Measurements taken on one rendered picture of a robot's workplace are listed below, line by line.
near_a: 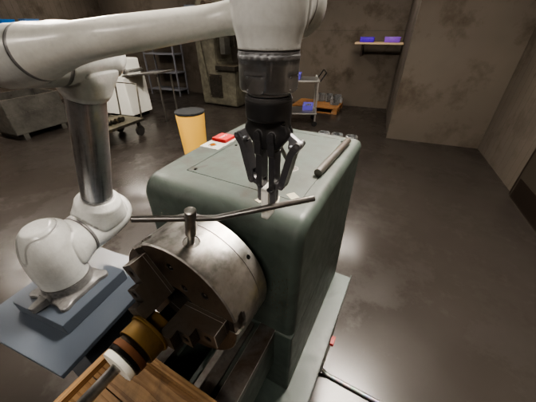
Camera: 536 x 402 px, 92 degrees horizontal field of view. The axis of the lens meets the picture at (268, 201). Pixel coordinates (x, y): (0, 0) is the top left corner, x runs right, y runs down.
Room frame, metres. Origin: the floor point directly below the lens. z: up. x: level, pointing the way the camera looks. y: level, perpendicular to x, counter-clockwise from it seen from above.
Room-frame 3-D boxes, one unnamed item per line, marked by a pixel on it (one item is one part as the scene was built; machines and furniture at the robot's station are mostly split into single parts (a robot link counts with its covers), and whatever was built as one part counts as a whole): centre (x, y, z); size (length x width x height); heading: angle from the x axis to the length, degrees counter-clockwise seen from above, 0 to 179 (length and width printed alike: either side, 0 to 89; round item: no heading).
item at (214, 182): (0.77, 0.00, 1.06); 0.59 x 0.48 x 0.39; 152
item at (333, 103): (6.35, -1.17, 0.15); 1.07 x 0.76 x 0.30; 69
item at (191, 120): (3.68, 1.09, 0.32); 0.40 x 0.40 x 0.64
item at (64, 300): (0.61, 0.73, 0.83); 0.22 x 0.18 x 0.06; 159
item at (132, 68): (5.85, 3.03, 0.56); 2.36 x 0.60 x 1.11; 70
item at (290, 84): (0.43, 0.00, 1.53); 0.09 x 0.09 x 0.06
